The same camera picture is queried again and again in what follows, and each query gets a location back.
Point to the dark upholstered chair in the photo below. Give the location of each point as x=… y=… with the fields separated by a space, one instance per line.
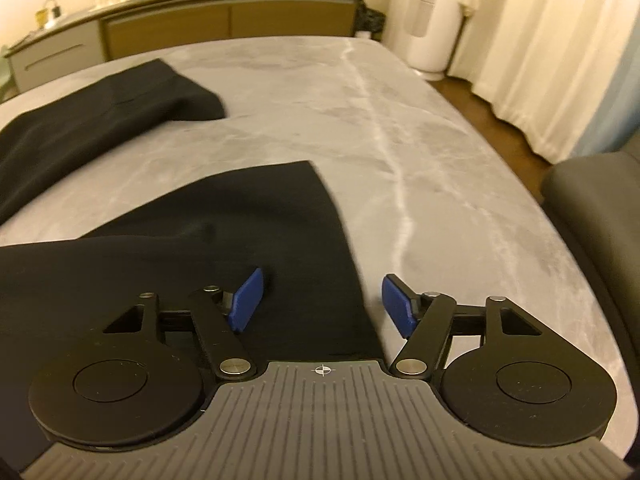
x=600 y=220

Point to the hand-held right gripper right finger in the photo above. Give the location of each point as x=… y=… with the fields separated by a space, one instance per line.
x=397 y=305

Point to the black pants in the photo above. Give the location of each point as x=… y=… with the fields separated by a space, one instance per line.
x=225 y=220

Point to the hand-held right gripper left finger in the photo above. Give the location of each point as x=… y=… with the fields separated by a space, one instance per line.
x=246 y=300

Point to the yellow jar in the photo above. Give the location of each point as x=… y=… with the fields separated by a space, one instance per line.
x=45 y=12

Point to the grey and brown television cabinet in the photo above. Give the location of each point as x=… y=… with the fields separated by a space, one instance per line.
x=165 y=30

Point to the cream window curtain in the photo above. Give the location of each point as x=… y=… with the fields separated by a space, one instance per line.
x=550 y=35

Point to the white lace-covered standing air conditioner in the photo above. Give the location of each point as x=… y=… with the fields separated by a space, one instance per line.
x=430 y=20

